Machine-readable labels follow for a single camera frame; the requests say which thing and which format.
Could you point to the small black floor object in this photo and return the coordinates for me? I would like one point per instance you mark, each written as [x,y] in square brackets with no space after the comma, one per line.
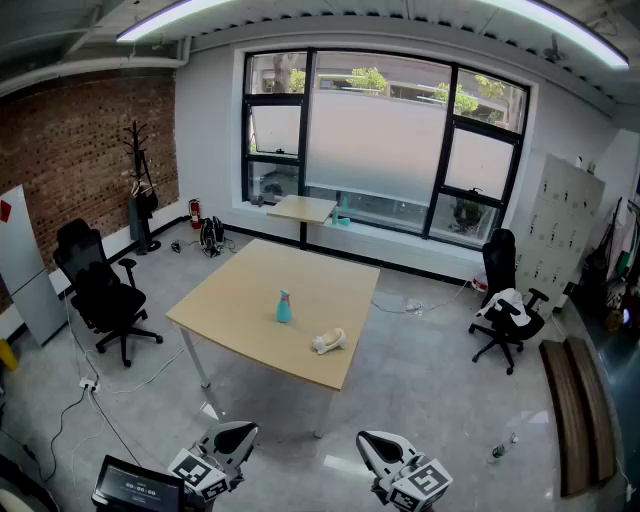
[176,246]

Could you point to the long ceiling light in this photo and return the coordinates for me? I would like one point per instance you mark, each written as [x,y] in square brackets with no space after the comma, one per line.
[565,27]
[165,17]

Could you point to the teal items on sill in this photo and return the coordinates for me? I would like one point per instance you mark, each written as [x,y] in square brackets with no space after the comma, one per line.
[342,220]

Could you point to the grey locker cabinet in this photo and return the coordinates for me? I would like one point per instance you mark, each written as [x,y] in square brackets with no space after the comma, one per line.
[560,225]

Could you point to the wooden bench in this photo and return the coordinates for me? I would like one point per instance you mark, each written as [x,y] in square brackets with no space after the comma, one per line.
[575,415]

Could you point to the white garment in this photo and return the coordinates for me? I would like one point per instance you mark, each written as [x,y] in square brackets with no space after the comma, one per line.
[510,302]

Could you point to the red fire extinguisher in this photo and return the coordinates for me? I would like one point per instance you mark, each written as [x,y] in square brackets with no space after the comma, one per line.
[195,214]

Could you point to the teal spray bottle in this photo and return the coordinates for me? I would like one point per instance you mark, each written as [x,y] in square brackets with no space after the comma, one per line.
[285,312]

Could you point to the small pink object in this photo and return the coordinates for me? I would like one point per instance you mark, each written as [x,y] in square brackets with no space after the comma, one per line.
[284,295]

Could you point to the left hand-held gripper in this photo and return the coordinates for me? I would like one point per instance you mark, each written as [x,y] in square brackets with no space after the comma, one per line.
[200,472]

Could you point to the black office chair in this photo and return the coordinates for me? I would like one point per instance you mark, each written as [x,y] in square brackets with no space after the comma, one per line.
[505,310]
[105,295]

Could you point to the water jug with red label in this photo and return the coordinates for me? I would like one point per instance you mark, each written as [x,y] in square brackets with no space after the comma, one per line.
[480,283]

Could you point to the clothes rack with garments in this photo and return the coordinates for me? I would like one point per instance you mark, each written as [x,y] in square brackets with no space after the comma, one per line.
[612,260]

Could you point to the white fridge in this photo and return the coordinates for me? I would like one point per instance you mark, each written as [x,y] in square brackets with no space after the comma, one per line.
[27,270]

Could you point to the yellow object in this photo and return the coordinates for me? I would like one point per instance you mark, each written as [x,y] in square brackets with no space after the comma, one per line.
[7,355]

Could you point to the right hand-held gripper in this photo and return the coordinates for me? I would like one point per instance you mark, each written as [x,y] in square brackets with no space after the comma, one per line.
[420,482]

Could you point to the white power strip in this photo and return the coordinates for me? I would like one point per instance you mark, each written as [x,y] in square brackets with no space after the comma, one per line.
[90,385]

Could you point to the black-framed window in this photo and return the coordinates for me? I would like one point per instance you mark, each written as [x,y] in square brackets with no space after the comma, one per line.
[375,140]

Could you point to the small wooden pedestal table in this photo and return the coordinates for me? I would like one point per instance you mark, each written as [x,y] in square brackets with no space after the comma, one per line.
[302,209]

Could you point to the black coat rack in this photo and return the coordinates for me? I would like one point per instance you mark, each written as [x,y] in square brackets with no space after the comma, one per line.
[141,160]

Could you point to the black backpack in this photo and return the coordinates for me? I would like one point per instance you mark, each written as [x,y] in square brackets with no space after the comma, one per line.
[211,236]

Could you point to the black monitor screen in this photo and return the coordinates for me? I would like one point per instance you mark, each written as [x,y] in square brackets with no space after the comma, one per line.
[137,487]

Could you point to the dark hanging clothes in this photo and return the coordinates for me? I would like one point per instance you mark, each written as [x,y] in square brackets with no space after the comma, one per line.
[142,205]

